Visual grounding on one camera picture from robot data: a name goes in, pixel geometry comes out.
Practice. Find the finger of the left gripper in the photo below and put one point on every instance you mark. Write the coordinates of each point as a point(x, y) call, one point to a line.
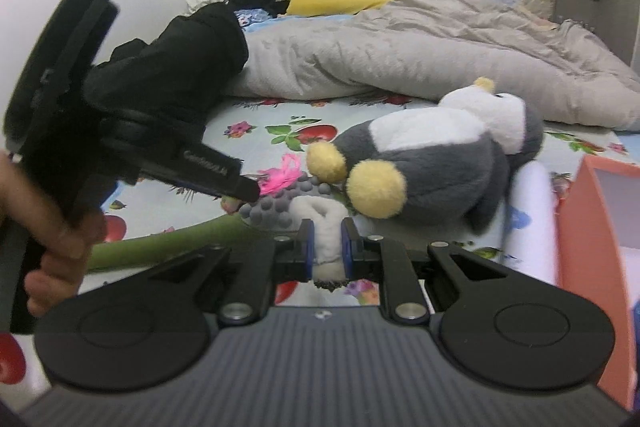
point(199, 168)

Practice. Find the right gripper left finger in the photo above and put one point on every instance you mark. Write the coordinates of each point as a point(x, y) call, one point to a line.
point(258, 271)

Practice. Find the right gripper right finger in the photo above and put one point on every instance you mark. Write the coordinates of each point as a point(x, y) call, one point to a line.
point(387, 263)

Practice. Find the pink yarn tuft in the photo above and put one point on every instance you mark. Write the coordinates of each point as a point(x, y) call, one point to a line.
point(276, 179)

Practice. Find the left hand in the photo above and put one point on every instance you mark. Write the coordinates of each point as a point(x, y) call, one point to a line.
point(68, 247)

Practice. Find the floral fruit tablecloth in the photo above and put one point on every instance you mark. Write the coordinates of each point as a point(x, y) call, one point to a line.
point(261, 131)

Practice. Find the black garment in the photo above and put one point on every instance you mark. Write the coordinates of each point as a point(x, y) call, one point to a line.
point(182, 75)

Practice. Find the green plush toothbrush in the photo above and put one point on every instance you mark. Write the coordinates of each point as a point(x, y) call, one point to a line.
point(279, 213)

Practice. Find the grey penguin plush toy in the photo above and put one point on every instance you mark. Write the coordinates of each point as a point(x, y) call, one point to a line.
point(448, 162)

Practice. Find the light blue cloth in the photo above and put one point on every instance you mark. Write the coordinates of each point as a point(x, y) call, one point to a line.
point(252, 20)

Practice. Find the white spray can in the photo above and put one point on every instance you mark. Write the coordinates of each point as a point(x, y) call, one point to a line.
point(529, 245)

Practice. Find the grey quilt blanket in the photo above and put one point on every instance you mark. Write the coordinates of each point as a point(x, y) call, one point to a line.
point(428, 48)

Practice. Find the pink cardboard box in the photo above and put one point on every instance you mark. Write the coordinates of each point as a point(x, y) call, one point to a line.
point(598, 237)

